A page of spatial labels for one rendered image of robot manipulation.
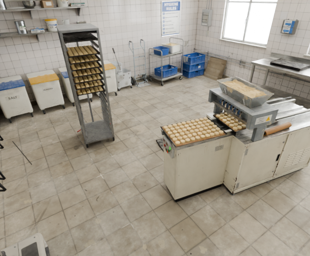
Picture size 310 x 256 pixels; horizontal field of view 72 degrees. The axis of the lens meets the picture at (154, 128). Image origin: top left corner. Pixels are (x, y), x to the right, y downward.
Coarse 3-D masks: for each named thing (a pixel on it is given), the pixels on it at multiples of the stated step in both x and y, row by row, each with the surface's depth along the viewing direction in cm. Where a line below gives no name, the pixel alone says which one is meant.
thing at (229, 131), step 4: (296, 112) 264; (300, 112) 263; (304, 112) 267; (280, 116) 256; (284, 116) 256; (288, 116) 258; (228, 132) 232; (232, 132) 235; (220, 136) 231; (224, 136) 233; (204, 140) 225; (208, 140) 227; (172, 144) 213; (188, 144) 219; (192, 144) 221; (176, 148) 215
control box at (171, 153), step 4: (164, 136) 237; (164, 140) 234; (168, 140) 230; (168, 144) 225; (164, 148) 240; (168, 148) 228; (172, 148) 219; (168, 152) 230; (172, 152) 221; (172, 156) 224
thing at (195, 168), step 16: (208, 144) 228; (224, 144) 238; (176, 160) 223; (192, 160) 231; (208, 160) 241; (224, 160) 252; (176, 176) 235; (192, 176) 245; (208, 176) 257; (176, 192) 249; (192, 192) 261
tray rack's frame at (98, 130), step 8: (72, 24) 311; (80, 24) 309; (88, 24) 307; (64, 32) 262; (72, 32) 265; (64, 56) 329; (72, 88) 357; (88, 96) 377; (104, 120) 407; (80, 128) 392; (88, 128) 385; (96, 128) 385; (104, 128) 384; (88, 136) 363; (96, 136) 363; (104, 136) 362; (112, 136) 363
